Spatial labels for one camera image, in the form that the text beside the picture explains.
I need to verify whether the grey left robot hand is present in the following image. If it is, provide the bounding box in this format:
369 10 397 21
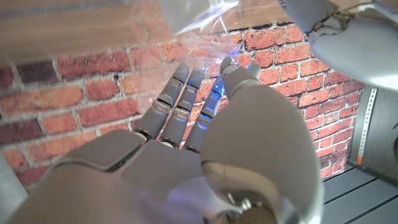
279 0 398 91

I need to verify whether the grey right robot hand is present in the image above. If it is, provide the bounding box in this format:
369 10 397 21
6 57 325 224

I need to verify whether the clear cellophane sheet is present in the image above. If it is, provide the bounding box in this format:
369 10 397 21
129 0 252 103

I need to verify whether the white slotted metal upright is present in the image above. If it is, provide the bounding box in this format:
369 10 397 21
356 87 379 166

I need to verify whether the red brick printed backdrop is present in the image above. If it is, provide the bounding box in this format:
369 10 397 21
0 23 364 190

